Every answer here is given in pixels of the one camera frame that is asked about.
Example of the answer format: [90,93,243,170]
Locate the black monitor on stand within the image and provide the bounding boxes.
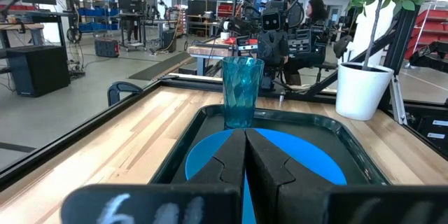
[116,0,148,13]

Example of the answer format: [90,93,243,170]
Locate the black equipment case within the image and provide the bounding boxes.
[94,37,121,59]

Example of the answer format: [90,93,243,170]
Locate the shelf with blue bins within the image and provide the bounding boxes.
[71,0,120,33]

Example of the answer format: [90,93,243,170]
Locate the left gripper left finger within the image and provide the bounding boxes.
[187,128,248,197]

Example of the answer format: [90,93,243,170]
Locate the white plant pot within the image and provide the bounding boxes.
[335,61,395,122]

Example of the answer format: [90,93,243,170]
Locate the seated person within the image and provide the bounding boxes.
[283,0,337,87]

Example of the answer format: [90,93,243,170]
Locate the silver metal bracket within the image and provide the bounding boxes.
[388,73,410,126]

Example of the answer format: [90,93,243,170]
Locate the black floor cabinet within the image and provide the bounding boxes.
[6,45,71,98]

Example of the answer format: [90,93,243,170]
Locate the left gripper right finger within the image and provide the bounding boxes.
[244,127,334,224]

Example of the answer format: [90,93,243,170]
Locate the wooden workbench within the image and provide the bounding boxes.
[186,36,260,77]

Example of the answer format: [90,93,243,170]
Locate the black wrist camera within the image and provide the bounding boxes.
[260,10,284,33]

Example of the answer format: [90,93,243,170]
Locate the blue round plate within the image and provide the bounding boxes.
[184,127,349,224]

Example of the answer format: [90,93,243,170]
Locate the red shelving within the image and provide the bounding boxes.
[403,8,448,61]

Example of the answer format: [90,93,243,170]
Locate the dark green tray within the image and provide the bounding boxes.
[148,104,391,187]

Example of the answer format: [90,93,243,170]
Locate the teal faceted plastic cup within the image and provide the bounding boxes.
[221,56,266,130]

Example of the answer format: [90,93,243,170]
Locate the black office chair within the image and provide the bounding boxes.
[312,34,355,83]

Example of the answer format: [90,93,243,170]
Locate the black desk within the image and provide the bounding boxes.
[0,9,72,61]

